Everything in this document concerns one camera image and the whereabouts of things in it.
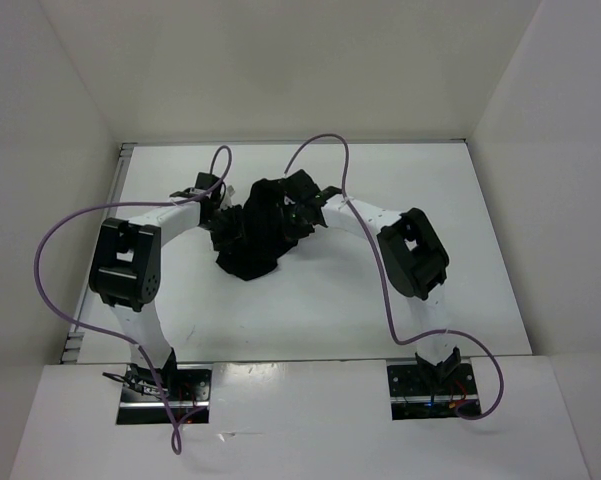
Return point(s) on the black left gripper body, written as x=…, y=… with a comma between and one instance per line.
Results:
x=218, y=215

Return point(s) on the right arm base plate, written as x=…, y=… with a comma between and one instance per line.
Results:
x=411, y=399

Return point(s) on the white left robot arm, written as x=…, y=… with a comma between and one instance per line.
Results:
x=126, y=271

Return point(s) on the black skirt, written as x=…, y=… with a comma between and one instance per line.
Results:
x=263, y=214

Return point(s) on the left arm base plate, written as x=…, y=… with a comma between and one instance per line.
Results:
x=140, y=403

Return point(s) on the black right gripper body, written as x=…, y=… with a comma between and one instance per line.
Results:
x=295, y=222

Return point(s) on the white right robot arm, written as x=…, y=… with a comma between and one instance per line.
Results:
x=411, y=259

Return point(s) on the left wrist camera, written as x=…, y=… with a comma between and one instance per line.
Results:
x=226, y=196

